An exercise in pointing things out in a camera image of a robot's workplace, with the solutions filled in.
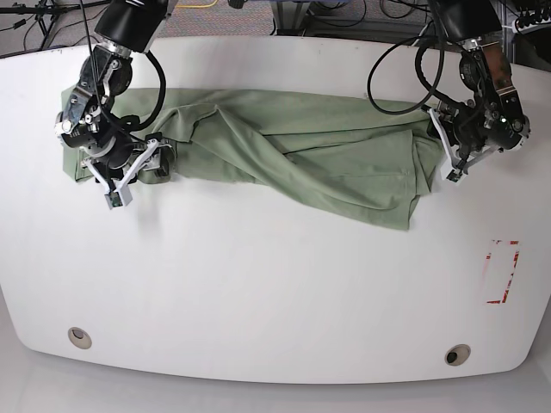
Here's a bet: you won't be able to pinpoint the green polo shirt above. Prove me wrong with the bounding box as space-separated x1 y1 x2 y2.
59 85 447 232

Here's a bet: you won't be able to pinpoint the table cable grommet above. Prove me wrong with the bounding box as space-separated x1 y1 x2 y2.
444 344 471 367
68 327 92 350

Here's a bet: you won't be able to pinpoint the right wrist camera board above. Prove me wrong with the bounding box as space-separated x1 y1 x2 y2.
106 192 123 209

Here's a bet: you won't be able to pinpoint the red tape rectangle marker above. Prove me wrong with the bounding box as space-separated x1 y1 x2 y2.
482 240 521 305

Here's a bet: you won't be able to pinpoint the white power strip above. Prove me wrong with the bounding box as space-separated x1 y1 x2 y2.
512 8 550 34

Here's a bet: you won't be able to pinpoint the left table cable grommet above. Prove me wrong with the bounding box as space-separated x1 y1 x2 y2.
68 327 92 350

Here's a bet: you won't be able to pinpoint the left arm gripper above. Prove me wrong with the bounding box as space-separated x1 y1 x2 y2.
427 108 499 182

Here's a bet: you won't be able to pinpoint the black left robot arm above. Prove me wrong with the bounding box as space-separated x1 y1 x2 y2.
373 1 530 182

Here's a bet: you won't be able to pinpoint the black tripod legs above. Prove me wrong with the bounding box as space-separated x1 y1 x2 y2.
1 1 109 59

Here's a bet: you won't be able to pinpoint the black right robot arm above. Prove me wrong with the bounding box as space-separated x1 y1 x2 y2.
55 1 176 208

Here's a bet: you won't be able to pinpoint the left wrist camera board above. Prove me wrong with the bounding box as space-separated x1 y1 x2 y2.
446 170 462 183

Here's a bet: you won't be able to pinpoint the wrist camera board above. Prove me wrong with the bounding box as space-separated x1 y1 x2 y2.
446 170 462 183
106 192 123 209

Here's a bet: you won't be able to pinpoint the right table cable grommet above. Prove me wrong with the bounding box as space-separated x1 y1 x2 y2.
444 344 471 367

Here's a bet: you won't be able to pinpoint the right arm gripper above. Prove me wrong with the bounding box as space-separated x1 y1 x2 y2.
81 133 176 207

